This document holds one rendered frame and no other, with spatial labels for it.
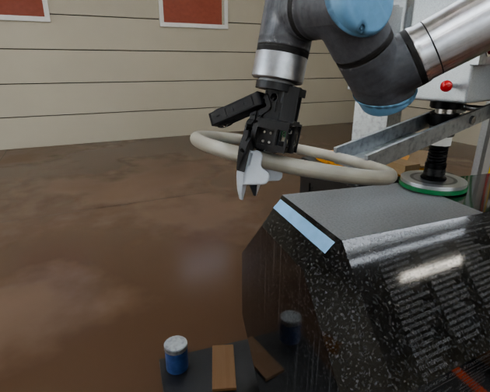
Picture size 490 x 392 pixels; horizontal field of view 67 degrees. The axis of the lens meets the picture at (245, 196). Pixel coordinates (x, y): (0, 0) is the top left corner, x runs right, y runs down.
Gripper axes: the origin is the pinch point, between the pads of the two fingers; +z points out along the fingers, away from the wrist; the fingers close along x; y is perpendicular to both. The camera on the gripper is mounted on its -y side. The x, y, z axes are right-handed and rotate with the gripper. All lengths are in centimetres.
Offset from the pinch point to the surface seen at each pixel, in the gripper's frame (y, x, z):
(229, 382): -19, 61, 96
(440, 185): 36, 74, -2
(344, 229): 15.1, 34.2, 11.0
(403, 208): 27, 57, 6
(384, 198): 21, 63, 5
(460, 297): 46, 40, 21
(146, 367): -56, 55, 104
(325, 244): 12.1, 28.4, 14.8
